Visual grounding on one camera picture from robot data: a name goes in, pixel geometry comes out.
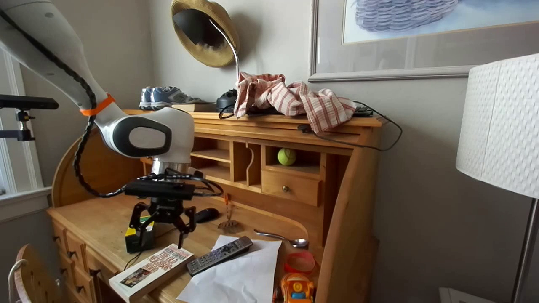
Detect black headphones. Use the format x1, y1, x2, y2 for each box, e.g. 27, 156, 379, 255
215, 87, 239, 121

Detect book lying flat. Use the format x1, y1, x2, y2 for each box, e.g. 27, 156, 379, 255
178, 101, 219, 114

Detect white paperback book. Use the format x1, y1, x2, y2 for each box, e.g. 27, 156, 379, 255
108, 242, 195, 301

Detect thin black shelf cable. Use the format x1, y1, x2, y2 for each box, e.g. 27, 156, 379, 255
296, 99, 404, 153

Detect metal spoon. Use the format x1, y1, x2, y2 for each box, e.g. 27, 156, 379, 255
252, 225, 311, 250

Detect framed picture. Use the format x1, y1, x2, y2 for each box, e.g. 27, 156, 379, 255
308, 0, 539, 84

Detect orange toy car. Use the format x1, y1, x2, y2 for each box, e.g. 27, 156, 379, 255
278, 271, 316, 303

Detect black mouse cable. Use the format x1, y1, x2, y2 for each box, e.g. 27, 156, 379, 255
118, 250, 145, 282

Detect red striped cloth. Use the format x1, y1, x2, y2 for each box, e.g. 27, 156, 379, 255
232, 70, 359, 134

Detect black computer mouse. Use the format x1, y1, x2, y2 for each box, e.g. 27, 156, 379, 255
192, 207, 222, 223

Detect window with white blinds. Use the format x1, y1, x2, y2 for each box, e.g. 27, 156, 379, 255
0, 48, 52, 198

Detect small wooden drawer with knob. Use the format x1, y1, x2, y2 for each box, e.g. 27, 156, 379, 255
261, 166, 323, 208

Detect red tape ring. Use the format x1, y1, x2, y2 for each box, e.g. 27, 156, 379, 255
281, 249, 318, 277

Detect wooden chair back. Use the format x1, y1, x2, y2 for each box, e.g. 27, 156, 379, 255
7, 242, 60, 303

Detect grey remote control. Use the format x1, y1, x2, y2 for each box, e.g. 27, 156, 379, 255
185, 234, 254, 277

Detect wooden roll-top desk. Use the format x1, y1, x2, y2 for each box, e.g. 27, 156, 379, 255
45, 107, 386, 303

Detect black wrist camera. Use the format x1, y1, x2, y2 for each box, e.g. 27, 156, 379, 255
123, 176, 197, 198

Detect green tennis ball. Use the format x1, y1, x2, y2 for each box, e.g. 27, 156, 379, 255
276, 146, 298, 168

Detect metal lamp pole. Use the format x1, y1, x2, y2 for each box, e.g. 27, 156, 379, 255
510, 198, 539, 303

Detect white lamp shade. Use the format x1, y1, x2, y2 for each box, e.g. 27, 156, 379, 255
455, 52, 539, 200

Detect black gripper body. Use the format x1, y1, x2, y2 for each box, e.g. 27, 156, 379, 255
140, 195, 192, 225

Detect white paper sheet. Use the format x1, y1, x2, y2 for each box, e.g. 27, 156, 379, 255
177, 234, 283, 303

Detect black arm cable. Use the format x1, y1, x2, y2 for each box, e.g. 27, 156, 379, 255
0, 10, 225, 198

